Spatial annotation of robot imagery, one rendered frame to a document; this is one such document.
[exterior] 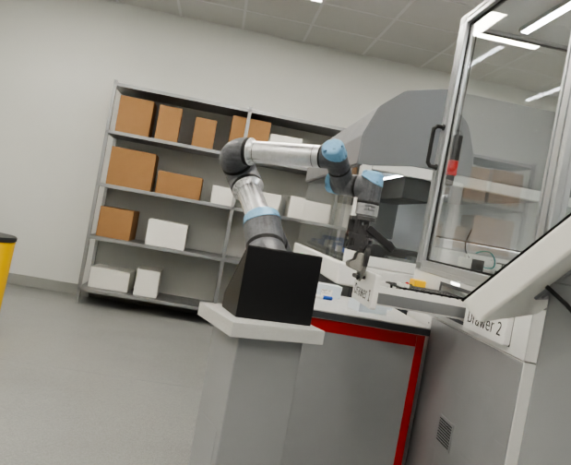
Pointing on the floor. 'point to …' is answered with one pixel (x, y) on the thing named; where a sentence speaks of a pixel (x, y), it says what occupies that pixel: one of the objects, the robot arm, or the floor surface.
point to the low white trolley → (354, 387)
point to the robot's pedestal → (247, 388)
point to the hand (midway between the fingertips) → (361, 277)
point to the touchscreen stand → (563, 385)
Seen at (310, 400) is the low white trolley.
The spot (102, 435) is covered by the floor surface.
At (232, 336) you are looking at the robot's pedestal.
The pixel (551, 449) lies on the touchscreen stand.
